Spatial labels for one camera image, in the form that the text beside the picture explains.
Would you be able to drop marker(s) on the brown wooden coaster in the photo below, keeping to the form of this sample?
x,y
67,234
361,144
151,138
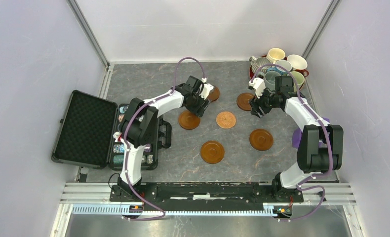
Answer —
x,y
188,120
214,94
261,139
212,152
243,101

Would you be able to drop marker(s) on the woven light brown coaster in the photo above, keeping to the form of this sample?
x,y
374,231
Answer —
x,y
226,120

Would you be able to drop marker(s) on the white red mug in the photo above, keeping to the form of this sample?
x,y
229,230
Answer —
x,y
298,64

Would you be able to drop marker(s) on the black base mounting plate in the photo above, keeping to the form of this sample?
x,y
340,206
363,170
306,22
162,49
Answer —
x,y
151,193

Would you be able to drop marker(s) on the cream mug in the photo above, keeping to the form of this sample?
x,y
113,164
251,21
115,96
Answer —
x,y
275,54

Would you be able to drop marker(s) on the grey ribbed mug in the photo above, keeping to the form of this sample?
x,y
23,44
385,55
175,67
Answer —
x,y
256,63

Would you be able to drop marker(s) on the light green mug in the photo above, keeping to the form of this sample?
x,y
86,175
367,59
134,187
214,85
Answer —
x,y
299,79

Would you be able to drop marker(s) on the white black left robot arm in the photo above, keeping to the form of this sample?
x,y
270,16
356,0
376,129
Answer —
x,y
139,124

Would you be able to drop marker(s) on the black poker chip case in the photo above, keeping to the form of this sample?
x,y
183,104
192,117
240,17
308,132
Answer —
x,y
162,140

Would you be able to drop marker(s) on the black foam-lined case lid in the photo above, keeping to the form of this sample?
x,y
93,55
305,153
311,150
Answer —
x,y
85,134

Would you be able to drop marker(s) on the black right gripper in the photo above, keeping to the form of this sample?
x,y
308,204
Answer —
x,y
255,102

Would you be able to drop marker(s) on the red round tray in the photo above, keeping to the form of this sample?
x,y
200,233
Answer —
x,y
252,74

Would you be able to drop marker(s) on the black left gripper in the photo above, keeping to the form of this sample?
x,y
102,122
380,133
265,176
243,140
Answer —
x,y
199,111

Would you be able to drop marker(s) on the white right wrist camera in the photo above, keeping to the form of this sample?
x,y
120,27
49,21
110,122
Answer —
x,y
258,85

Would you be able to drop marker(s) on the brown wooden coaster back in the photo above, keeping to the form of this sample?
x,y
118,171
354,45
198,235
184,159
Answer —
x,y
214,94

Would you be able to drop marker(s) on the blue patterned mug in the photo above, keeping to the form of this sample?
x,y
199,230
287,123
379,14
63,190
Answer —
x,y
285,64

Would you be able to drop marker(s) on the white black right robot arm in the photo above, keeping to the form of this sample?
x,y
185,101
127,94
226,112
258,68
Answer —
x,y
320,150

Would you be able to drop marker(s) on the aluminium frame rail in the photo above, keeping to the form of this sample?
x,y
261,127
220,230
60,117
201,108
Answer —
x,y
94,198

